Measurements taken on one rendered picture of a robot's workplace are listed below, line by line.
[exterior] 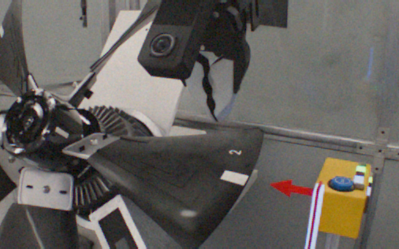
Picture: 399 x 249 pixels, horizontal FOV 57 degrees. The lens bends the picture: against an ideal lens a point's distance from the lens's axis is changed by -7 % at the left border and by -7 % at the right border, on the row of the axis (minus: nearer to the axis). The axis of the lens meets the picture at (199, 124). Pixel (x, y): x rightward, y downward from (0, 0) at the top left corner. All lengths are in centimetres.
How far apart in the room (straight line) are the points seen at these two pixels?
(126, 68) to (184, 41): 64
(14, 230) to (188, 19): 44
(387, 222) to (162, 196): 95
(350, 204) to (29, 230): 55
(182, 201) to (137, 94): 47
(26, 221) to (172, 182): 26
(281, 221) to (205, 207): 92
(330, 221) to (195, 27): 52
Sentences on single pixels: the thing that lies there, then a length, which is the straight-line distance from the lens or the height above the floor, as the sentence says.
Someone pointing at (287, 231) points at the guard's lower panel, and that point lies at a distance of 141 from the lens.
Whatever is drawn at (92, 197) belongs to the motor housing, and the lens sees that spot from 74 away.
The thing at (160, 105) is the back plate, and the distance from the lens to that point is 87.
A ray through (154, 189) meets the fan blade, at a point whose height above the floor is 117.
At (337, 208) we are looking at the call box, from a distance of 76.
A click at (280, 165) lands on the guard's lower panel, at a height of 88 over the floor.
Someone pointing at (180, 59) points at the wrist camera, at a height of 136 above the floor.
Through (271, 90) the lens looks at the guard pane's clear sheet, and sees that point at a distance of 124.
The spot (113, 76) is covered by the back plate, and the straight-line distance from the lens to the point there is 98.
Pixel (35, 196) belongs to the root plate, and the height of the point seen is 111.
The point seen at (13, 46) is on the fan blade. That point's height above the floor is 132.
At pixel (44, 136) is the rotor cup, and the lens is 62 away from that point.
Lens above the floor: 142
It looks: 19 degrees down
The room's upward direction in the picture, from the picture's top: straight up
